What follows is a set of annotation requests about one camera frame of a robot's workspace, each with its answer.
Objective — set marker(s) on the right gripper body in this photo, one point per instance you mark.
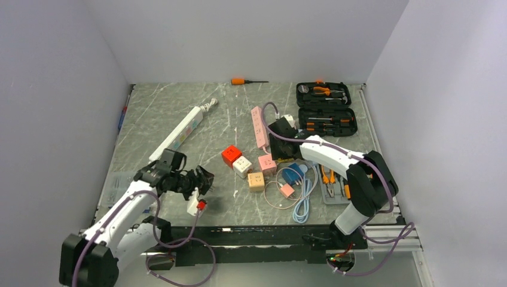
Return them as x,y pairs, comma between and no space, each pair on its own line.
277,149

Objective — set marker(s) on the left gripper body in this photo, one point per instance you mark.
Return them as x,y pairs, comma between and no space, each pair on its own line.
185,184

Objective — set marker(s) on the pink cube socket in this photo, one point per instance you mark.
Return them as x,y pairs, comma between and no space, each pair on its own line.
267,165

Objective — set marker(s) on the dark blue cube socket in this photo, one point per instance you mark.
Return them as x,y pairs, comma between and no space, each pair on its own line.
292,174

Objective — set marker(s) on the light blue round plug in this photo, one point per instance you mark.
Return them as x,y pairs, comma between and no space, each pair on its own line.
303,168

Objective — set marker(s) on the red cube socket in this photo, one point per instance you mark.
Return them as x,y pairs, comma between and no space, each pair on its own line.
230,155

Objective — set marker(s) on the white power strip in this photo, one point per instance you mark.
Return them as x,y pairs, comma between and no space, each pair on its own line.
176,138

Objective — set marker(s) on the pink power strip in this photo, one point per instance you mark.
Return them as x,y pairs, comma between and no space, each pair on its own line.
260,132

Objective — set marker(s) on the white cube socket tiger print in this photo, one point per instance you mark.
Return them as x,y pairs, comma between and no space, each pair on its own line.
242,166

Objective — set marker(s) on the beige cube socket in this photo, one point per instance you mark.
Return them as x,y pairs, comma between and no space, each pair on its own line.
256,182

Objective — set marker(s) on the salmon usb charger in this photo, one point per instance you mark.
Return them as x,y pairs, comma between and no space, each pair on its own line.
287,191

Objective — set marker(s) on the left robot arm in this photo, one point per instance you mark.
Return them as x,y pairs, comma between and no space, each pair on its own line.
132,225

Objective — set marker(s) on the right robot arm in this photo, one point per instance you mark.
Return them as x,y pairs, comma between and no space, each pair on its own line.
371,184

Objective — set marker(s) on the clear plastic screw box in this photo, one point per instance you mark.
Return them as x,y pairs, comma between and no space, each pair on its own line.
116,184

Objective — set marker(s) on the orange pliers in tray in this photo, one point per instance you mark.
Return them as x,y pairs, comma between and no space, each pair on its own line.
328,179

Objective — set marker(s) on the black tool case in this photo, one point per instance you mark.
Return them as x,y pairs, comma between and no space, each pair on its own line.
325,116

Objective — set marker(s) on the orange pliers in case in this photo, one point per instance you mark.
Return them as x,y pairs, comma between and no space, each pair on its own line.
328,92

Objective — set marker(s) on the red blue pen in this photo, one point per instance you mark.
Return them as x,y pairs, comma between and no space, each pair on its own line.
123,113

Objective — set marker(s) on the grey tool tray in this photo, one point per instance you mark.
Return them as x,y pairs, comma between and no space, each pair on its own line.
342,194

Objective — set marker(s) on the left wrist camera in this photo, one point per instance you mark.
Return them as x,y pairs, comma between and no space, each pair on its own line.
196,205

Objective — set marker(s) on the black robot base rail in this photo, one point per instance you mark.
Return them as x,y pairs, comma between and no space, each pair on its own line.
313,244

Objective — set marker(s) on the orange handled screwdriver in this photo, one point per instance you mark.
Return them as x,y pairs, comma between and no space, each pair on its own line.
242,81

